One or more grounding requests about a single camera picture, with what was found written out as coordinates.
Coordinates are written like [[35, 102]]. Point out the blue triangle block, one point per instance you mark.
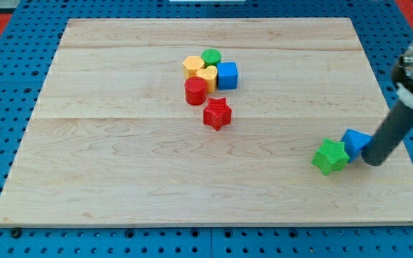
[[354, 143]]

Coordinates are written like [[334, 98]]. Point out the red star block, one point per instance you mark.
[[217, 113]]

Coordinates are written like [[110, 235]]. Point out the green star block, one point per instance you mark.
[[330, 156]]

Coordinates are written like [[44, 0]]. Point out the red cylinder block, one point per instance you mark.
[[195, 90]]

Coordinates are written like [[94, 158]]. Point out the yellow heart block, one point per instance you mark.
[[210, 74]]

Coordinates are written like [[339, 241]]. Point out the blue cube block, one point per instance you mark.
[[227, 76]]

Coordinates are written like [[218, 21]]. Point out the yellow hexagon block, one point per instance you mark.
[[191, 65]]

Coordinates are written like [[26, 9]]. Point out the green cylinder block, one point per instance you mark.
[[211, 57]]

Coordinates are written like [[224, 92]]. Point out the wooden board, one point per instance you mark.
[[112, 141]]

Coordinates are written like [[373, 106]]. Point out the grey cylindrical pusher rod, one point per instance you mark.
[[389, 134]]

